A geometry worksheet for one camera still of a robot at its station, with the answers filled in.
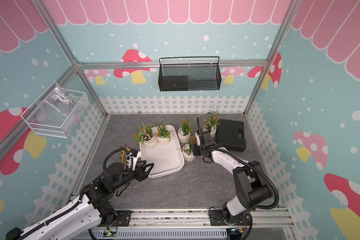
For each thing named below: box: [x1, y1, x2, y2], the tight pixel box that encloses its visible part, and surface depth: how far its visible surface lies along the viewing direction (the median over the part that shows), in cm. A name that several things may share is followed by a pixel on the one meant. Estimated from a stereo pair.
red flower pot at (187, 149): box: [181, 136, 197, 162], surface depth 92 cm
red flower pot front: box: [156, 124, 172, 146], surface depth 97 cm
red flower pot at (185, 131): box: [178, 118, 194, 144], surface depth 101 cm
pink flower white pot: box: [132, 123, 158, 149], surface depth 96 cm
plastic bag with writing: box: [36, 81, 80, 126], surface depth 74 cm
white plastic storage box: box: [139, 124, 185, 179], surface depth 98 cm
